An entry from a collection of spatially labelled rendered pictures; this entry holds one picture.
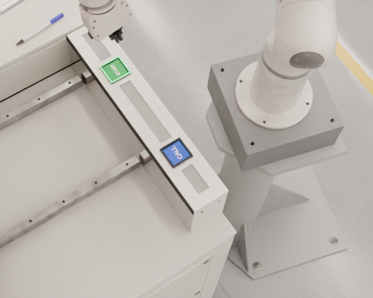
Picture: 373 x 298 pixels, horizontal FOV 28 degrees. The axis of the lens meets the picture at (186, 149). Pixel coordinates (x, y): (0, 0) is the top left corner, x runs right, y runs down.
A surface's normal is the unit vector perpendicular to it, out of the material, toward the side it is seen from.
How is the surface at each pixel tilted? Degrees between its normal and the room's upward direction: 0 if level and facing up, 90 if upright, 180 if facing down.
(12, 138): 0
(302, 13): 19
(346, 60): 0
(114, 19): 90
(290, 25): 44
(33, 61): 90
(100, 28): 90
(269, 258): 0
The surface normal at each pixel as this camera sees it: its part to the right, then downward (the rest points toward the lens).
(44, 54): 0.57, 0.76
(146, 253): 0.06, -0.43
